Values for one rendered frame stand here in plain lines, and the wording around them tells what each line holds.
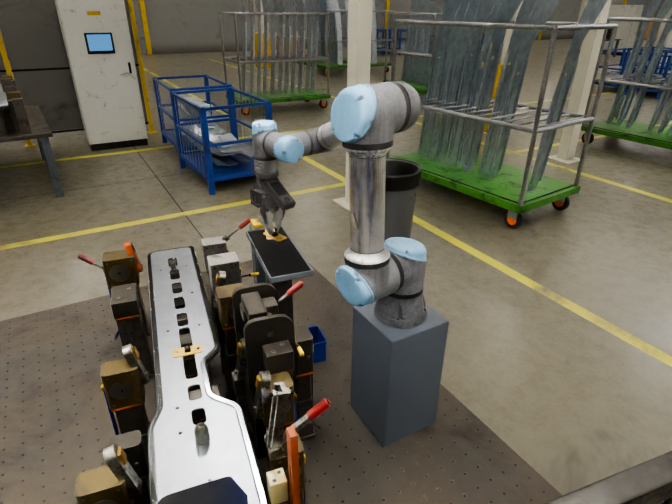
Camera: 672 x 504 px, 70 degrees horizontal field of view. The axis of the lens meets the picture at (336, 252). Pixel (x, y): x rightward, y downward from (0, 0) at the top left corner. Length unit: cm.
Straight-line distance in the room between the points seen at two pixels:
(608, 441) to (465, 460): 137
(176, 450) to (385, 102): 90
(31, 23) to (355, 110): 757
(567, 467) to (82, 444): 204
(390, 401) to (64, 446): 100
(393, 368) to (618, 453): 167
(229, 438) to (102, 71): 682
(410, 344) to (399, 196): 260
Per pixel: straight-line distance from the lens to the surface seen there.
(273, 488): 105
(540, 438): 274
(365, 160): 109
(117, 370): 141
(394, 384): 142
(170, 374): 142
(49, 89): 849
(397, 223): 397
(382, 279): 120
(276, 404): 101
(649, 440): 297
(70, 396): 194
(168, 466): 120
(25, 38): 843
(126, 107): 778
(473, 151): 542
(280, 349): 125
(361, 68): 478
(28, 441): 184
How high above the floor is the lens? 190
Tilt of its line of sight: 27 degrees down
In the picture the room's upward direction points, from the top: straight up
